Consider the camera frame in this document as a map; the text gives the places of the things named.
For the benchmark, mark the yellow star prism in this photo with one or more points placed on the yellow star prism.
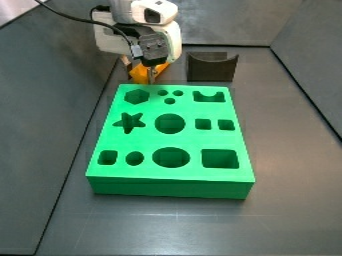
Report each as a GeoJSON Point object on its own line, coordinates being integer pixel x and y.
{"type": "Point", "coordinates": [139, 72]}

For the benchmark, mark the green foam shape board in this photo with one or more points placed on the green foam shape board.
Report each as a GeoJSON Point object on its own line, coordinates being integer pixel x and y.
{"type": "Point", "coordinates": [171, 143]}

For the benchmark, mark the black curved fixture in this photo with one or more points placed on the black curved fixture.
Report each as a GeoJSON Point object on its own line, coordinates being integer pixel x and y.
{"type": "Point", "coordinates": [211, 66]}

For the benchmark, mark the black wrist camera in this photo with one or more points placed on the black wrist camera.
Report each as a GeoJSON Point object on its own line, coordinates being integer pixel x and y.
{"type": "Point", "coordinates": [154, 49]}

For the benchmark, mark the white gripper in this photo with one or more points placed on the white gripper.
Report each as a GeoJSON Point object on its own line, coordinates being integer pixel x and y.
{"type": "Point", "coordinates": [142, 17]}

